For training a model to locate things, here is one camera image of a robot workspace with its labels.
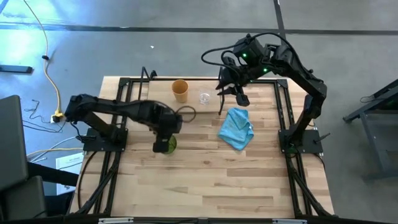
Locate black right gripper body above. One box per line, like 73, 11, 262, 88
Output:
228, 63, 253, 91

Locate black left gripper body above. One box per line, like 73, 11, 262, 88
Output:
151, 104, 184, 138

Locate green ribbed glass tumbler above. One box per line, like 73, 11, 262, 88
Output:
163, 134, 178, 155

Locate clear glass mug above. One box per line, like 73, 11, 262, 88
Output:
198, 88, 214, 106

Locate yellow plastic cup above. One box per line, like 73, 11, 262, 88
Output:
171, 79, 190, 104

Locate blue microfibre cloth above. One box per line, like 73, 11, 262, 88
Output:
217, 107, 255, 152

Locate white paper sheet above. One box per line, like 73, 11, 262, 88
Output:
55, 151, 85, 196

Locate black standing desk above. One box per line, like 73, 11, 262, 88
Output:
343, 78, 398, 182

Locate black padded chair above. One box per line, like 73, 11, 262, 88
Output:
0, 95, 48, 221

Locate black flat floor bar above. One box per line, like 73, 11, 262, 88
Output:
0, 64, 34, 75

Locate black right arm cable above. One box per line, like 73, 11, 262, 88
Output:
200, 32, 292, 68

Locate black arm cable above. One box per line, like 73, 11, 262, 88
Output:
200, 32, 292, 68
174, 105, 198, 124

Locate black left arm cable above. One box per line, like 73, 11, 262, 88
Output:
174, 105, 198, 124

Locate wooden shelf with black frame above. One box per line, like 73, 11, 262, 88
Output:
137, 66, 225, 116

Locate silver table edge bracket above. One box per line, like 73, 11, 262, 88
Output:
272, 218, 308, 224
98, 217, 135, 224

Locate thin black floor cable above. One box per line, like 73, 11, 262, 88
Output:
22, 99, 68, 134

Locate yellow extension cord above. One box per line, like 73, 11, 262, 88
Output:
22, 0, 85, 158

